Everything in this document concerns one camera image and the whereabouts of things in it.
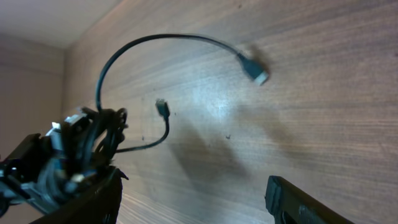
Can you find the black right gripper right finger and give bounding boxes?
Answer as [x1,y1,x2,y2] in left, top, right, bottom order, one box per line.
[264,175,353,224]

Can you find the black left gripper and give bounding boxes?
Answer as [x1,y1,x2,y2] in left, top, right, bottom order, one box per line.
[1,113,90,215]

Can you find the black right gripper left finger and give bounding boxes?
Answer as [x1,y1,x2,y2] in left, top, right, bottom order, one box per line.
[32,168,127,224]

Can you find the black USB cable bundle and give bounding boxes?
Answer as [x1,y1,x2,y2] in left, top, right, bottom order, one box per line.
[58,33,270,175]

